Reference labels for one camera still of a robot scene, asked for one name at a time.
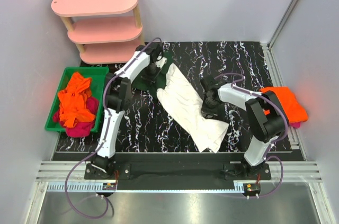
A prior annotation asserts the white and green t-shirt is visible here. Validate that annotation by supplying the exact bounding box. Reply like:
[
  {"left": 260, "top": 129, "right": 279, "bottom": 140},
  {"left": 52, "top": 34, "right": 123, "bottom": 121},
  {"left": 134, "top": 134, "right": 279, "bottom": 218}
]
[{"left": 132, "top": 52, "right": 229, "bottom": 153}]

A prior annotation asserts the orange folded t-shirt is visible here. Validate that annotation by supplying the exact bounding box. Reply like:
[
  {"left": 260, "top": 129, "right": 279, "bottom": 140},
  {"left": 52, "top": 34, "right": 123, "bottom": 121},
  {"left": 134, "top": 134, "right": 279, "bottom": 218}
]
[{"left": 260, "top": 87, "right": 308, "bottom": 124}]

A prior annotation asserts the magenta t-shirt in bin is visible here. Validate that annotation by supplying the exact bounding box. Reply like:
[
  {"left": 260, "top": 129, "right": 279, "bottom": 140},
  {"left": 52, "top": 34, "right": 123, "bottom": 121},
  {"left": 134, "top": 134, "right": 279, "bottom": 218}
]
[{"left": 52, "top": 96, "right": 99, "bottom": 138}]

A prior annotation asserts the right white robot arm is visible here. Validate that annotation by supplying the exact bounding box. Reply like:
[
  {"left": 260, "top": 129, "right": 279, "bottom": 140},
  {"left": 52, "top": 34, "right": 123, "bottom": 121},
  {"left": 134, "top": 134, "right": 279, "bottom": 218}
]
[{"left": 200, "top": 75, "right": 289, "bottom": 167}]

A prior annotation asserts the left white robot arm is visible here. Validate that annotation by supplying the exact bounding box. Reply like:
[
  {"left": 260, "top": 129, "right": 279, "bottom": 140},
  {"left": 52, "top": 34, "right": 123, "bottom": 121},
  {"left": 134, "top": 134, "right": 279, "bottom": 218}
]
[{"left": 95, "top": 42, "right": 163, "bottom": 159}]

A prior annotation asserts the orange t-shirt in bin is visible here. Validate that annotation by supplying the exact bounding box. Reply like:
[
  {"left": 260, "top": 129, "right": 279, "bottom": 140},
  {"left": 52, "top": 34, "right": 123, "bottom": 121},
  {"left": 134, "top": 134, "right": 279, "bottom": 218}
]
[{"left": 58, "top": 71, "right": 96, "bottom": 128}]

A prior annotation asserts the pink three-tier wooden shelf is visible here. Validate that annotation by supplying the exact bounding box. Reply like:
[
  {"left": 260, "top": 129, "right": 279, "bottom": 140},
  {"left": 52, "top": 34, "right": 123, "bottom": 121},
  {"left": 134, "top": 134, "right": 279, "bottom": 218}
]
[{"left": 51, "top": 0, "right": 144, "bottom": 65}]

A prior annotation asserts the green plastic bin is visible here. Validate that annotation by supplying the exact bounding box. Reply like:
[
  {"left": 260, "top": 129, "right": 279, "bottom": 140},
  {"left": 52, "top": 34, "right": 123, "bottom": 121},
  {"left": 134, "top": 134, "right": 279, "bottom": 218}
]
[{"left": 44, "top": 66, "right": 110, "bottom": 132}]

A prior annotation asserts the aluminium corner frame post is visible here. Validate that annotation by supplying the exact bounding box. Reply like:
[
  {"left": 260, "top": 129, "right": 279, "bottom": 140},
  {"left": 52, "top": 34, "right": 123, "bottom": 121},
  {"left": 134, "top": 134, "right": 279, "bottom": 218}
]
[{"left": 267, "top": 0, "right": 301, "bottom": 49}]

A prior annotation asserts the magenta folded t-shirt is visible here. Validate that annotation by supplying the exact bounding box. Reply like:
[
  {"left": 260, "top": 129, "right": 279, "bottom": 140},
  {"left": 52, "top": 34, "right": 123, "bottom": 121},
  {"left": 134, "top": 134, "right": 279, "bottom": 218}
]
[{"left": 290, "top": 122, "right": 302, "bottom": 128}]

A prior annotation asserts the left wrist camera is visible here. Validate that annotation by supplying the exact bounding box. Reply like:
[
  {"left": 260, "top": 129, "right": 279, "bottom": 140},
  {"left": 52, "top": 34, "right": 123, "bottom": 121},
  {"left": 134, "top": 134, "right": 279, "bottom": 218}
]
[{"left": 156, "top": 57, "right": 167, "bottom": 68}]

